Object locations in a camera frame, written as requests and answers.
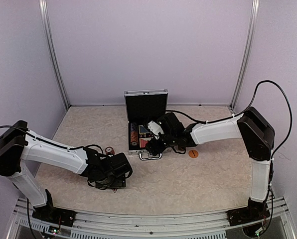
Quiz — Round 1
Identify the left aluminium corner post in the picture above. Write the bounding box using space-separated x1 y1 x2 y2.
38 0 71 111

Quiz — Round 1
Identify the aluminium corner post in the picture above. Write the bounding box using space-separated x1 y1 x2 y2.
38 0 71 111
229 0 260 112

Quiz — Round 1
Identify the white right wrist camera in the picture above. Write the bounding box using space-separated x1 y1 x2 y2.
145 120 164 139

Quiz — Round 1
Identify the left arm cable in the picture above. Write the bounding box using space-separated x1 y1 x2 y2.
0 125 104 172

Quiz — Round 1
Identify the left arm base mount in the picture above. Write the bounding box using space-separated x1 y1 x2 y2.
32 189 76 227

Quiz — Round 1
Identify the purple chip row in case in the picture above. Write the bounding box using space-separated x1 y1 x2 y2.
130 122 138 132

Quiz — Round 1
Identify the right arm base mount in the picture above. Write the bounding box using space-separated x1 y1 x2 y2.
226 198 271 227

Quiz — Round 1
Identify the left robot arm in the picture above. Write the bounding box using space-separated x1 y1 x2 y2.
0 120 133 222

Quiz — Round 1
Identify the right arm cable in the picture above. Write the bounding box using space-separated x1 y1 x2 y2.
163 79 294 160

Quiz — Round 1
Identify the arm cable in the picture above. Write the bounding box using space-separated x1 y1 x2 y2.
163 79 294 160
0 125 104 172

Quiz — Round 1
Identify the orange chip stack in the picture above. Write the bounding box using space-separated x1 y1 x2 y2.
105 146 115 156

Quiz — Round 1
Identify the right aluminium corner post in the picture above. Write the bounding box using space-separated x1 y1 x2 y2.
229 0 260 112

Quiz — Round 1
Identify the orange chip row in case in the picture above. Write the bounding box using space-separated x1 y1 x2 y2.
130 131 139 146

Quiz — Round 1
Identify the orange big blind button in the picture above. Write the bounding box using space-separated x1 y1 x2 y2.
188 150 199 158

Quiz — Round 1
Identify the blue playing card deck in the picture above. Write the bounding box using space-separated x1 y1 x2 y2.
139 125 151 138

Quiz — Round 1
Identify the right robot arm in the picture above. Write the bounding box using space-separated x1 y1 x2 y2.
145 107 275 221

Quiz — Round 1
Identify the aluminium poker case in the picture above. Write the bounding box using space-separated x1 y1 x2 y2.
124 89 168 161

